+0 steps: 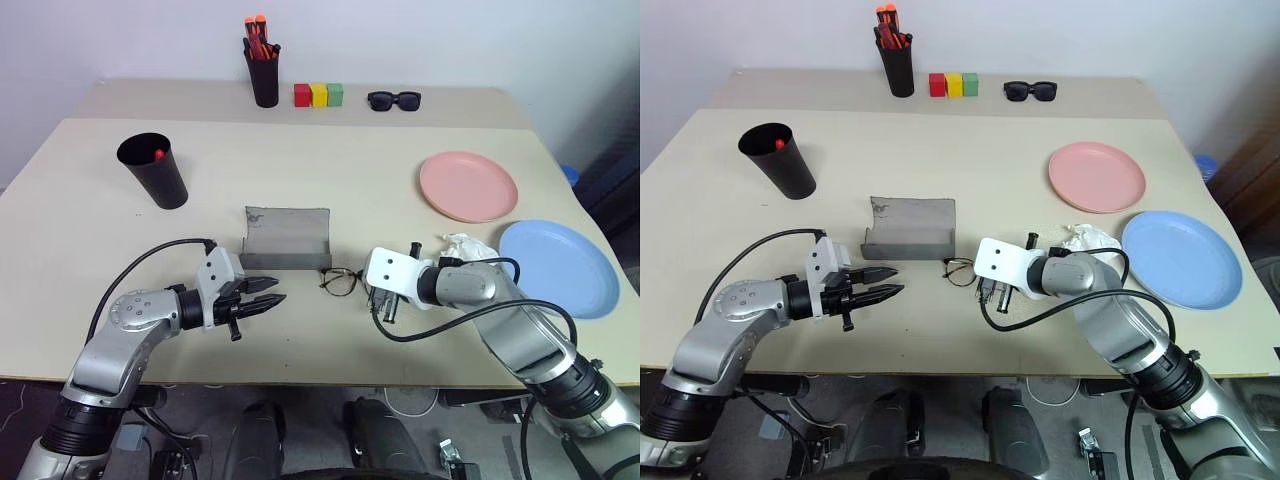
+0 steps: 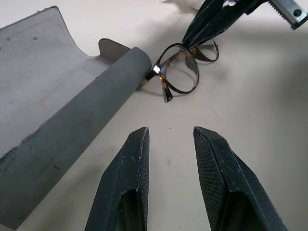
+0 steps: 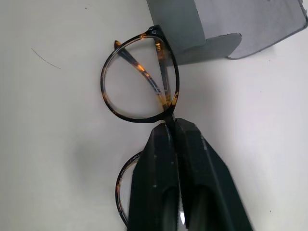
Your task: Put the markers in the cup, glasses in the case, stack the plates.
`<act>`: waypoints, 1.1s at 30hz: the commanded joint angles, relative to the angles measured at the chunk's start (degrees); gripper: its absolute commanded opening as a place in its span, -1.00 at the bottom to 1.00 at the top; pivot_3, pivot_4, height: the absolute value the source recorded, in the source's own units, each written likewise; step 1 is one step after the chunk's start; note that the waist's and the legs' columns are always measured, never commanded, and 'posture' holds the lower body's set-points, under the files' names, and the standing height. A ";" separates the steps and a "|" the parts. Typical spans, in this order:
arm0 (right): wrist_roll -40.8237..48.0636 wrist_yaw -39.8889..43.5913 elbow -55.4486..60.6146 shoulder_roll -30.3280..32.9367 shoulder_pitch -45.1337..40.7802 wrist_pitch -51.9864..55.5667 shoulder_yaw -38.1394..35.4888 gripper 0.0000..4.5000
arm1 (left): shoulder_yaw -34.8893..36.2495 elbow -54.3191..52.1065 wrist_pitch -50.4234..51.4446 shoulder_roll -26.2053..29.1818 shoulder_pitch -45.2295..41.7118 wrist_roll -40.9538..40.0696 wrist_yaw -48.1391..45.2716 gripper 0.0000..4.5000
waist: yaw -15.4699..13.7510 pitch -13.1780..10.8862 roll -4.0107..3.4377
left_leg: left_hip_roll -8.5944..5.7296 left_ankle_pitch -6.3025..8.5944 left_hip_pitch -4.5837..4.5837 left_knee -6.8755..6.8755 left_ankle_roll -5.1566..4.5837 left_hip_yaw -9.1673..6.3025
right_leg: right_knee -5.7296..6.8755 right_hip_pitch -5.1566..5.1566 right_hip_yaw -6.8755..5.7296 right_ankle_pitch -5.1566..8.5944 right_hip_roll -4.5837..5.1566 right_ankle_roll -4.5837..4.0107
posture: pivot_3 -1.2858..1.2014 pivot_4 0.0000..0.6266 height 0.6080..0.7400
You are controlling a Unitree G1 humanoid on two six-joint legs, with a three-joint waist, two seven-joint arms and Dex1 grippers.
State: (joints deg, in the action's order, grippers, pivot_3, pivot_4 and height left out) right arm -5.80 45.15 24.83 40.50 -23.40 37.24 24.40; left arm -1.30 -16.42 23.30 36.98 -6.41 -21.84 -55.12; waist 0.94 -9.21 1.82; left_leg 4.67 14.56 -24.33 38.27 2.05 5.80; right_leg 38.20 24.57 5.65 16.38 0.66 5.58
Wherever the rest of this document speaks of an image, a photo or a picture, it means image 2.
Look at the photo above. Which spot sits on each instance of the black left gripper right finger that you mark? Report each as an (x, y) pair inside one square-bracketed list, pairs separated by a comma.
[(223, 178)]

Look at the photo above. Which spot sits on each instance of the tortoiseshell eyeglasses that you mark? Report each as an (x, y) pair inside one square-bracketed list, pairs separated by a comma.
[(168, 65)]

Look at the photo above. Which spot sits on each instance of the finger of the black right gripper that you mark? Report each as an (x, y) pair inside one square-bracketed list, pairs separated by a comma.
[(202, 19)]

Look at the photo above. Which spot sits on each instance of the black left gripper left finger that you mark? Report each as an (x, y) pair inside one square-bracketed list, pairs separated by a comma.
[(125, 183)]

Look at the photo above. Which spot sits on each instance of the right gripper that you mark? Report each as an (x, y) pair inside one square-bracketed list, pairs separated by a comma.
[(284, 9)]

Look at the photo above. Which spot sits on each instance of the grey felt glasses case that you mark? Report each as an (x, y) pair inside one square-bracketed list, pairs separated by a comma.
[(72, 101)]

